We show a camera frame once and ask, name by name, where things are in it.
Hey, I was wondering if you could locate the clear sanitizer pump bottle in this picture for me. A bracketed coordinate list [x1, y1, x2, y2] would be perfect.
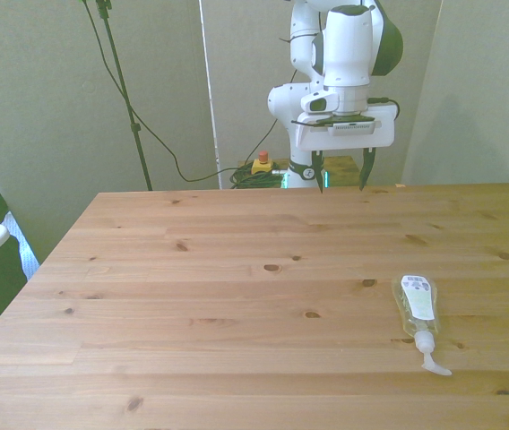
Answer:
[391, 273, 453, 376]

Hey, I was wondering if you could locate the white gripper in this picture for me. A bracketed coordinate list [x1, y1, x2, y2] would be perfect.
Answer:
[292, 103, 396, 194]

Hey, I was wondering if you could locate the coiled dark cable bundle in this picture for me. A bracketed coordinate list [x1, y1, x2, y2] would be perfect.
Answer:
[229, 167, 288, 190]

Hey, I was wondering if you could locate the thin black tripod pole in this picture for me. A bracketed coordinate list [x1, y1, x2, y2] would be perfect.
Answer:
[95, 0, 154, 192]

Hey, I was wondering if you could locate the white vertical wall trim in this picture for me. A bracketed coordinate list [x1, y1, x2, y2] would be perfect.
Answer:
[197, 0, 223, 190]

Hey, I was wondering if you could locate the black tripod camera cable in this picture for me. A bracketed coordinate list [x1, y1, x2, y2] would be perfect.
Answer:
[77, 0, 255, 183]

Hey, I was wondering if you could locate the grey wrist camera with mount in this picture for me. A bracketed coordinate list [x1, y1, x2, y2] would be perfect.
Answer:
[290, 114, 377, 134]

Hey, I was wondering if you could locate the yellow emergency stop button box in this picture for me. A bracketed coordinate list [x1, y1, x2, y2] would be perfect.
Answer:
[251, 150, 275, 176]

